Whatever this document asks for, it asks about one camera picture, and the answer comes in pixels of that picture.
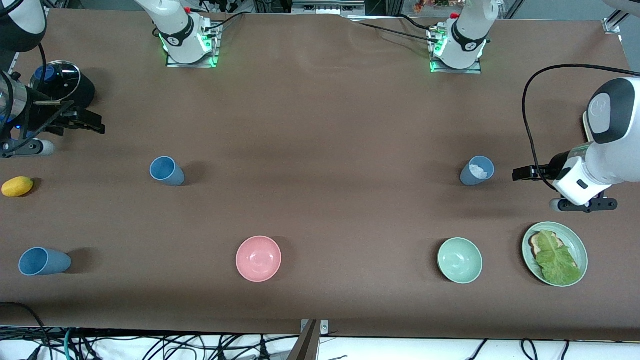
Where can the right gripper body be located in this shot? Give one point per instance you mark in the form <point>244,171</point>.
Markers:
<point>44,119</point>

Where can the white tissue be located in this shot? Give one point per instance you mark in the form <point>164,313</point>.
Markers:
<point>479,171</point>

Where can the blue cup holding tissue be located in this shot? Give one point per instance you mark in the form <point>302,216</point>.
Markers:
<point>468,176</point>

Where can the blue plastic cup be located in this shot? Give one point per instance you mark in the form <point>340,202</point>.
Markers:
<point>45,261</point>
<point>167,171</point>

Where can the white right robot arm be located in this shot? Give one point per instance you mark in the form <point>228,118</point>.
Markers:
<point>176,31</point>

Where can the glass lid with blue knob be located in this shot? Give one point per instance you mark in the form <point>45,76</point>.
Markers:
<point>62,77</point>

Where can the pale green plate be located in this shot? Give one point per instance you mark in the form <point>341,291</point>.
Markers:
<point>580,247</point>

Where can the cream toaster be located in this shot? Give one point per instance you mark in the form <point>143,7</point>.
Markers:
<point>589,127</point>

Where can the toast slice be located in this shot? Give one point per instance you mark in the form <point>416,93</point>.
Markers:
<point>535,245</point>

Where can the yellow lemon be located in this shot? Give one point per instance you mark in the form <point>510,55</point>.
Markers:
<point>17,186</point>

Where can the green lettuce leaf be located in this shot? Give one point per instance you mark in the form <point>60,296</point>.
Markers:
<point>557,262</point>

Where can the pale green bowl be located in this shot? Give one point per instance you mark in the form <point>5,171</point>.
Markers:
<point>460,260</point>

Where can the brown table cover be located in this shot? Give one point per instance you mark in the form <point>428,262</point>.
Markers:
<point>320,150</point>

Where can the pink bowl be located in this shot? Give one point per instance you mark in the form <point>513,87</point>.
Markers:
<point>258,258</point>

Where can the dark metal profile bar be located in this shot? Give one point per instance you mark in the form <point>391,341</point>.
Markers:
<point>306,345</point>

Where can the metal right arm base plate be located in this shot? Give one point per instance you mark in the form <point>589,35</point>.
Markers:
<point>172,63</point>

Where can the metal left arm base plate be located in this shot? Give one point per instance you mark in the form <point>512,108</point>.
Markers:
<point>475,70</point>

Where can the aluminium corner bracket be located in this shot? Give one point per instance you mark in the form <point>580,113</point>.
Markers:
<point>612,25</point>

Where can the silver table edge bracket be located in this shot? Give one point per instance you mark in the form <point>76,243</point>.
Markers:
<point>325,327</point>

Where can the silver metal frame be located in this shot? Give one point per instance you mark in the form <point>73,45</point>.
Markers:
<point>327,6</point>

